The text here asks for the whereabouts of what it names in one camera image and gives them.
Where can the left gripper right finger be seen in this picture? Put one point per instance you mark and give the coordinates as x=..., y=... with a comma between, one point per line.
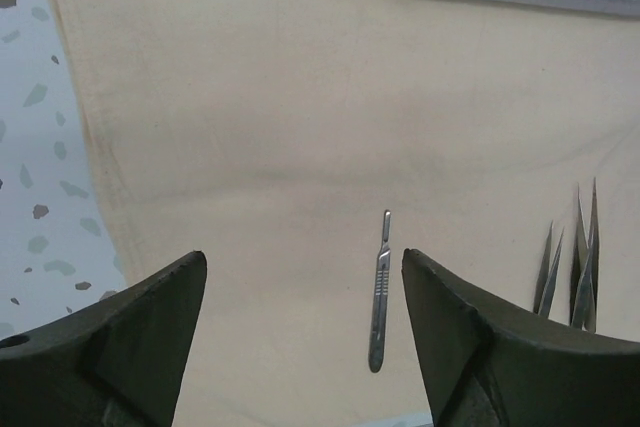
x=487, y=362

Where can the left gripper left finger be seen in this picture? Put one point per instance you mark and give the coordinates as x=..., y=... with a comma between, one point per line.
x=118, y=362

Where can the steel tweezers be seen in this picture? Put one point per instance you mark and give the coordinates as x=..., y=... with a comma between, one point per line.
x=547, y=276
x=584, y=278

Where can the steel scalpel handle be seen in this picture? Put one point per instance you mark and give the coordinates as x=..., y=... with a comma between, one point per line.
x=380, y=299

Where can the beige cloth wrap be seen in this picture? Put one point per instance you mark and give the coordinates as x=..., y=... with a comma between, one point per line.
x=273, y=134

